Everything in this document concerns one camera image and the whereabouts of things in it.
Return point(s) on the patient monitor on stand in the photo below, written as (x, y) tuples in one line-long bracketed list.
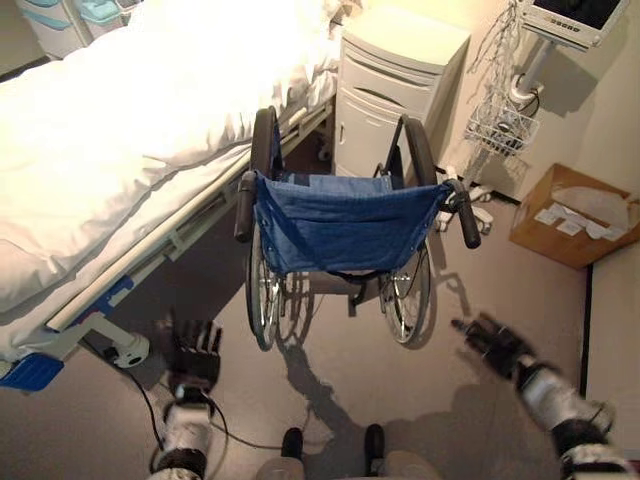
[(565, 25)]

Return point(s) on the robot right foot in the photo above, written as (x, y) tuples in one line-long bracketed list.
[(374, 445)]

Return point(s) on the blue fabric wheelchair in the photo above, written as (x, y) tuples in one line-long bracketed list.
[(340, 225)]

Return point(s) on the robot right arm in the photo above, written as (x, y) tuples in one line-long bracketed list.
[(565, 410)]

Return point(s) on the cardboard box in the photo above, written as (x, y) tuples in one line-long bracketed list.
[(575, 215)]

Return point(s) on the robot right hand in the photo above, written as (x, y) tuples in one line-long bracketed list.
[(492, 345)]

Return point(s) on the hospital bed frame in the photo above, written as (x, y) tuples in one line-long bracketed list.
[(150, 240)]

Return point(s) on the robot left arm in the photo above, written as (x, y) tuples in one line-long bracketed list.
[(182, 430)]

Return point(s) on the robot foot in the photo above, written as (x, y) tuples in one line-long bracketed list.
[(292, 442), (374, 445)]

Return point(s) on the white bedside cabinet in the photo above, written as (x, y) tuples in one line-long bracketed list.
[(390, 85)]

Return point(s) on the white bed quilt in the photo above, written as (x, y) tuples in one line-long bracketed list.
[(125, 125)]

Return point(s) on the white medical cart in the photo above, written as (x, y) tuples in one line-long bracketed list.
[(65, 20)]

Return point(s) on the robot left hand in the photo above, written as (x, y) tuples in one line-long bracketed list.
[(195, 356)]

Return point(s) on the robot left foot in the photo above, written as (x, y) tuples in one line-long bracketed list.
[(292, 442)]

